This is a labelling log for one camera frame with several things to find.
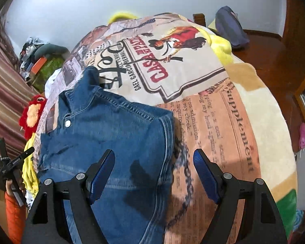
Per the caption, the blue denim jacket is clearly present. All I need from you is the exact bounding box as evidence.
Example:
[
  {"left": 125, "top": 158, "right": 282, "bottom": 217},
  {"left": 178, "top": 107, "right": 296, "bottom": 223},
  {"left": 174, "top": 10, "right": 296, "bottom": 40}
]
[{"left": 38, "top": 67, "right": 174, "bottom": 243}]

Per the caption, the orange sleeve forearm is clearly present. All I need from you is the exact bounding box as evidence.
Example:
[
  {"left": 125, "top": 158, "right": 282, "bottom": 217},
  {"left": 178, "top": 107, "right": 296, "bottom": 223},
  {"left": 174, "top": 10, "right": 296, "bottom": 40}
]
[{"left": 5, "top": 193, "right": 26, "bottom": 244}]

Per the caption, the left hand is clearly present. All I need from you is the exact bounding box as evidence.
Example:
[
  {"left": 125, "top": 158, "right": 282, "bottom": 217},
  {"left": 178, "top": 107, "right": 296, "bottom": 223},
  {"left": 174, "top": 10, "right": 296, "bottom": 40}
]
[{"left": 5, "top": 171, "right": 26, "bottom": 197}]

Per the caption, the yellow cloth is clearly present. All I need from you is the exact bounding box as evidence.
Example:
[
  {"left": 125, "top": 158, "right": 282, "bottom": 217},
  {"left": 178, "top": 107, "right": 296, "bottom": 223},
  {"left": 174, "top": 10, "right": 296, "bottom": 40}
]
[{"left": 22, "top": 133, "right": 41, "bottom": 199}]

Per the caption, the red plush toy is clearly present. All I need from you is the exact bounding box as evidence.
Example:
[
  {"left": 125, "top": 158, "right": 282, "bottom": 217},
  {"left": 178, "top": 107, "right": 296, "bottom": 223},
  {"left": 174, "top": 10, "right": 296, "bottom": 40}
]
[{"left": 19, "top": 95, "right": 47, "bottom": 141}]

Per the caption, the striped maroon curtain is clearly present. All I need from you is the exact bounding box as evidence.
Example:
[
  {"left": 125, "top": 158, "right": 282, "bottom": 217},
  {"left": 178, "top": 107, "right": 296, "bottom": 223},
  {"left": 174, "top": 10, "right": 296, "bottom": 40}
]
[{"left": 0, "top": 21, "right": 38, "bottom": 158}]

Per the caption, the pink slipper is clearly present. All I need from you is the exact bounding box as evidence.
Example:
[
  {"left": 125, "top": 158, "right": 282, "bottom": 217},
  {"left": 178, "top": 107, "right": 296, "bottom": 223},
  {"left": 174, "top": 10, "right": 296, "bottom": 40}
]
[{"left": 299, "top": 123, "right": 305, "bottom": 150}]

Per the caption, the orange shoe box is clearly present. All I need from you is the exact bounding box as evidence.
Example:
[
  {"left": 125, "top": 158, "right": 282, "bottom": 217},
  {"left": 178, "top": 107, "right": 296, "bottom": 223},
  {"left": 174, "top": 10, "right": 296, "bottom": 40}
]
[{"left": 31, "top": 57, "right": 47, "bottom": 74}]

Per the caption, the dark grey pillow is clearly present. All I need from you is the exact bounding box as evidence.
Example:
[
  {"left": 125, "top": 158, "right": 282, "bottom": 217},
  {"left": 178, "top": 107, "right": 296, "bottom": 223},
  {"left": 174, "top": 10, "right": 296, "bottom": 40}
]
[{"left": 34, "top": 43, "right": 68, "bottom": 61}]

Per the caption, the printed newspaper pattern blanket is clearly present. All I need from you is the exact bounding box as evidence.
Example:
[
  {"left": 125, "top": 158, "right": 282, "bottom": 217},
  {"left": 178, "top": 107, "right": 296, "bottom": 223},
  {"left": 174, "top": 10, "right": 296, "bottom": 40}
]
[{"left": 33, "top": 13, "right": 297, "bottom": 243}]

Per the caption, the yellow plush pillow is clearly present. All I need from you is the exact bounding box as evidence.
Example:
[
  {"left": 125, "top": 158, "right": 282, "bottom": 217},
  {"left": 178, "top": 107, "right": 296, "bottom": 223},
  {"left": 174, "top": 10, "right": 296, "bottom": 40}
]
[{"left": 108, "top": 12, "right": 138, "bottom": 24}]

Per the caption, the blue grey backpack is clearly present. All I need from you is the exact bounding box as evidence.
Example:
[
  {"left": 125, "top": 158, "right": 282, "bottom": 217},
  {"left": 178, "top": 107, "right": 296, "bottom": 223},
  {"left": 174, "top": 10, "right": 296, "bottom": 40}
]
[{"left": 215, "top": 6, "right": 249, "bottom": 49}]

